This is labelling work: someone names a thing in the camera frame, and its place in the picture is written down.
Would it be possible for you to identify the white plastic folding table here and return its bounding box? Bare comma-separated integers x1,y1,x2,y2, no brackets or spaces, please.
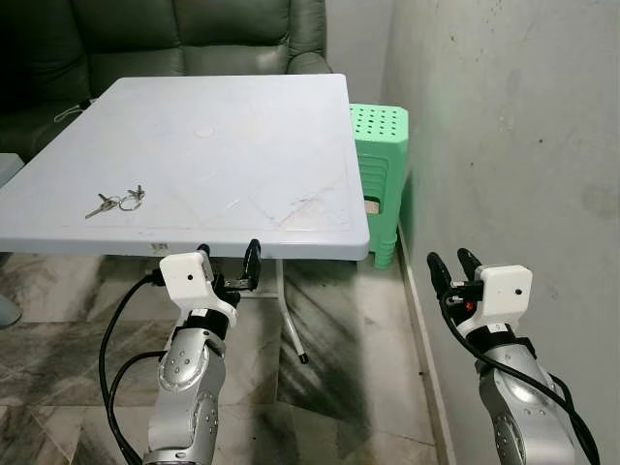
0,74,372,365

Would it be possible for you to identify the green plastic stool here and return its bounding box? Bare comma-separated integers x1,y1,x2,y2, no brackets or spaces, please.
349,103,410,270

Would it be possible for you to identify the dark green leather sofa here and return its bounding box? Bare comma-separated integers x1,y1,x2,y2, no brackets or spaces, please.
0,0,332,164

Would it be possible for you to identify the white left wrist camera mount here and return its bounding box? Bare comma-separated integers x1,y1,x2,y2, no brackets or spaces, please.
158,250,239,326

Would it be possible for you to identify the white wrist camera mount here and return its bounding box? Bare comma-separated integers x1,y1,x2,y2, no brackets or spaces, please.
455,264,533,338
158,250,239,326

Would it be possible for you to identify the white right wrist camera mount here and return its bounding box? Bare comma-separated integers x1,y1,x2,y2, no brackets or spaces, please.
455,264,533,338

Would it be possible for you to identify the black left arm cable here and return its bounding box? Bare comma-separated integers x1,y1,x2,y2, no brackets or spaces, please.
99,273,166,465

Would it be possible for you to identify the thin white cord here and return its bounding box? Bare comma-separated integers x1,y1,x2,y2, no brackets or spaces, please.
53,100,98,124

